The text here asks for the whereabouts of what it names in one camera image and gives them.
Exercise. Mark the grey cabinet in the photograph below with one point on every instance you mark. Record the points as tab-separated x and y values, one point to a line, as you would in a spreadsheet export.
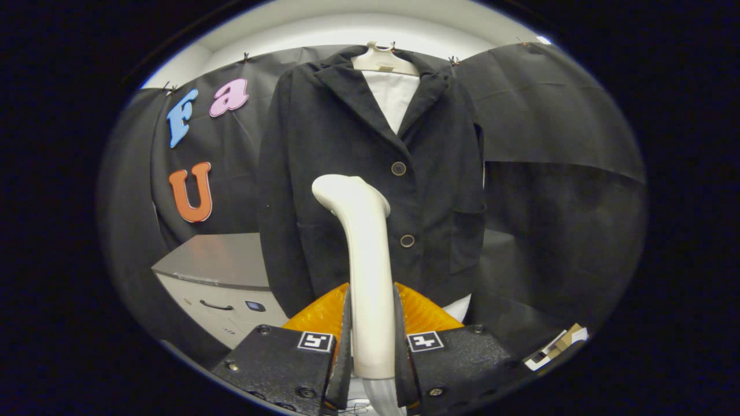
214	260

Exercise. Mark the black suit jacket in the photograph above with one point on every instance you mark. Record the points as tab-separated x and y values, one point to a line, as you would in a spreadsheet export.
324	173

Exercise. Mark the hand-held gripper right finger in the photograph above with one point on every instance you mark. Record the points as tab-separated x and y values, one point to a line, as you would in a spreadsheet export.
403	370

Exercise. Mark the small ceiling light panel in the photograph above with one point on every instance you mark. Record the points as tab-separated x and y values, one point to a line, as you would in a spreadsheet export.
542	40

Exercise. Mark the small cardboard box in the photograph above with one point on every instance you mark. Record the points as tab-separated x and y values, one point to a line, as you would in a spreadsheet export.
563	341

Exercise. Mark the black backdrop cloth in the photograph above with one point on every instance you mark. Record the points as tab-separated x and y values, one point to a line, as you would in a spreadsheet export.
549	115

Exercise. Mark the row of small backdrop clips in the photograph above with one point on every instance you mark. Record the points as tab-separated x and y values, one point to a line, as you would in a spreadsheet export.
454	60

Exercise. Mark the white plastic hanger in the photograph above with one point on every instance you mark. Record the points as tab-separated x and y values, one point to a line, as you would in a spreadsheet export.
381	62

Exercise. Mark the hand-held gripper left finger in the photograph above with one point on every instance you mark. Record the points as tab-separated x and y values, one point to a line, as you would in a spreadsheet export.
343	370

